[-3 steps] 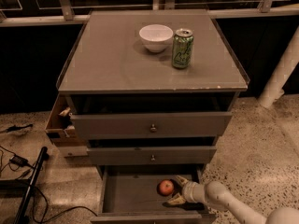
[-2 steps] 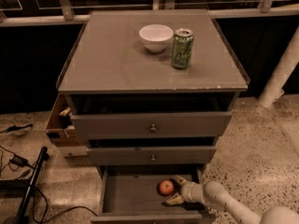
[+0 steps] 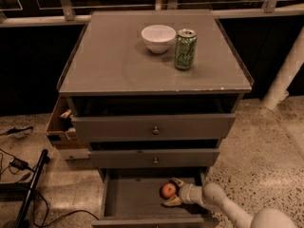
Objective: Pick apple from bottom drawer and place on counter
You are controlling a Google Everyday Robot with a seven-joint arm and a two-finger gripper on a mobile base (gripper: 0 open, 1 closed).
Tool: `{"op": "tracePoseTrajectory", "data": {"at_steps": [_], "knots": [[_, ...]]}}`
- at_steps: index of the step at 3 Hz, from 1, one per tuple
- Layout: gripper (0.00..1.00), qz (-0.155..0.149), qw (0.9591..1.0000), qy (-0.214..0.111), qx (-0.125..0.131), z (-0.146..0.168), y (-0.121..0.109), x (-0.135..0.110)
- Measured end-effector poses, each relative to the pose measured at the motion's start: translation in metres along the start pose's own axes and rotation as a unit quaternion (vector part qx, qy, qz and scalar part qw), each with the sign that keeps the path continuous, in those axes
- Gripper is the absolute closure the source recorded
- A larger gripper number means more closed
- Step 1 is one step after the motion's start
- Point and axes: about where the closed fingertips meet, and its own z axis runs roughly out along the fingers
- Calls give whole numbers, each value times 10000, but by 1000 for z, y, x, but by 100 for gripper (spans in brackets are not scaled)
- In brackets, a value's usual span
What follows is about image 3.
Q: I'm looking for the cardboard box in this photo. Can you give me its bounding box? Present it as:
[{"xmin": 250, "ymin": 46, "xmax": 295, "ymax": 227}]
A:
[{"xmin": 46, "ymin": 97, "xmax": 88, "ymax": 161}]

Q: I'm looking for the black power adapter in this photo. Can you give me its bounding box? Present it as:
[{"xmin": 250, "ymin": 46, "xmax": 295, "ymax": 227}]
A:
[{"xmin": 9, "ymin": 159, "xmax": 29, "ymax": 170}]

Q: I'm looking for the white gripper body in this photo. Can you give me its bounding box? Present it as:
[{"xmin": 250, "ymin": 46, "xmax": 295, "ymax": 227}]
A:
[{"xmin": 179, "ymin": 183, "xmax": 203, "ymax": 205}]

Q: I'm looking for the metal railing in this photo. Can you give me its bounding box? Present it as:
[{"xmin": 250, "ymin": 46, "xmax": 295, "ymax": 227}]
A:
[{"xmin": 0, "ymin": 0, "xmax": 304, "ymax": 25}]

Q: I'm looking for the white ceramic bowl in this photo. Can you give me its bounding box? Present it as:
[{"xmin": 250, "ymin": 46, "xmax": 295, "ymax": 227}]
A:
[{"xmin": 142, "ymin": 25, "xmax": 176, "ymax": 54}]

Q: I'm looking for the grey drawer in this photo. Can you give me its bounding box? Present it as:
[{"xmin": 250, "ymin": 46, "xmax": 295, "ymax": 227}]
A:
[
  {"xmin": 92, "ymin": 167, "xmax": 219, "ymax": 228},
  {"xmin": 88, "ymin": 149, "xmax": 219, "ymax": 168},
  {"xmin": 72, "ymin": 114, "xmax": 236, "ymax": 143}
]

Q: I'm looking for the red apple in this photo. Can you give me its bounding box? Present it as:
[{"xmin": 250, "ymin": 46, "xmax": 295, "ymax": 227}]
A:
[{"xmin": 160, "ymin": 182, "xmax": 177, "ymax": 200}]

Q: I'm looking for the grey drawer cabinet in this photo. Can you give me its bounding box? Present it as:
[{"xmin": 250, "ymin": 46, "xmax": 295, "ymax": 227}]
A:
[{"xmin": 56, "ymin": 9, "xmax": 255, "ymax": 228}]

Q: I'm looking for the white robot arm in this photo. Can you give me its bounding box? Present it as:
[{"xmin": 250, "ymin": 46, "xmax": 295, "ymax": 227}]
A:
[{"xmin": 181, "ymin": 35, "xmax": 304, "ymax": 228}]

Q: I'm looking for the black pole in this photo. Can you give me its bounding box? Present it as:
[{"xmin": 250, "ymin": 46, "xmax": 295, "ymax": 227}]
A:
[{"xmin": 13, "ymin": 149, "xmax": 49, "ymax": 228}]

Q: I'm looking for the green soda can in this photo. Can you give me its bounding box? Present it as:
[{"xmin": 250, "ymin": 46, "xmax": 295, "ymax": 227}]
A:
[{"xmin": 175, "ymin": 28, "xmax": 197, "ymax": 70}]

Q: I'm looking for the black connector cable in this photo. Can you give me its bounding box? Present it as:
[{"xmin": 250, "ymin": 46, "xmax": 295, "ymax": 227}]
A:
[{"xmin": 0, "ymin": 125, "xmax": 34, "ymax": 137}]

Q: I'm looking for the middle grey drawer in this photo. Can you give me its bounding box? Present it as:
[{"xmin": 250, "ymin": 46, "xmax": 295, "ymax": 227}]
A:
[{"xmin": 88, "ymin": 149, "xmax": 219, "ymax": 168}]

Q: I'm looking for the bottom grey drawer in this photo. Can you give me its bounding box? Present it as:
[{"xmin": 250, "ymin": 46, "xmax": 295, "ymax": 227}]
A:
[{"xmin": 92, "ymin": 167, "xmax": 219, "ymax": 228}]

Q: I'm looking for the top grey drawer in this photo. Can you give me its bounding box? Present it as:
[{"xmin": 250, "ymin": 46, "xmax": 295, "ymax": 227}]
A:
[{"xmin": 72, "ymin": 114, "xmax": 236, "ymax": 143}]

